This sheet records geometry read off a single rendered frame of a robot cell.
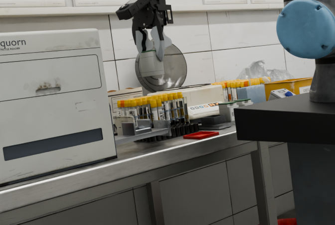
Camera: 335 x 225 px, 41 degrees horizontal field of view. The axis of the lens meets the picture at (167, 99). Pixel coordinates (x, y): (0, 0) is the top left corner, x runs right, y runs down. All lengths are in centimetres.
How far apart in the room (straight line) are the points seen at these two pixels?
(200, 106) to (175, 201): 57
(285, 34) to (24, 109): 54
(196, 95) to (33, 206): 78
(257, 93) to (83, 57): 69
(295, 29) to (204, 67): 118
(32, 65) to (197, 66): 118
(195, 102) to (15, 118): 76
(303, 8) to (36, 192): 62
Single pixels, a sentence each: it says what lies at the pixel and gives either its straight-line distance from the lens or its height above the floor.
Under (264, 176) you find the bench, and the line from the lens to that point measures 135.
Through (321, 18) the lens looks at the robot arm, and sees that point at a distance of 90.
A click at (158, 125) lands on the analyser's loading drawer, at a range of 117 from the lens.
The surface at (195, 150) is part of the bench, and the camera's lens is 113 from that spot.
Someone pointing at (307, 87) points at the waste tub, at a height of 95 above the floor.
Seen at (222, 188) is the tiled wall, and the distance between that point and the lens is 214.
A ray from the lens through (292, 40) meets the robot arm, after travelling 93.
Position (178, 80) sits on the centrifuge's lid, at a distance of 184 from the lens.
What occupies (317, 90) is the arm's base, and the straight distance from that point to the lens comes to 106.
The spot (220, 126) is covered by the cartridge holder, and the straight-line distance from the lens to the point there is 129.
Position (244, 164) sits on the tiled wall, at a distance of 223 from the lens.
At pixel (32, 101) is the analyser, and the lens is 96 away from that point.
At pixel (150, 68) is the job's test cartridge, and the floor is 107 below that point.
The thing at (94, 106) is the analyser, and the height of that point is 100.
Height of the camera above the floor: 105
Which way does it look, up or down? 3 degrees down
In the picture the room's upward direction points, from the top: 8 degrees counter-clockwise
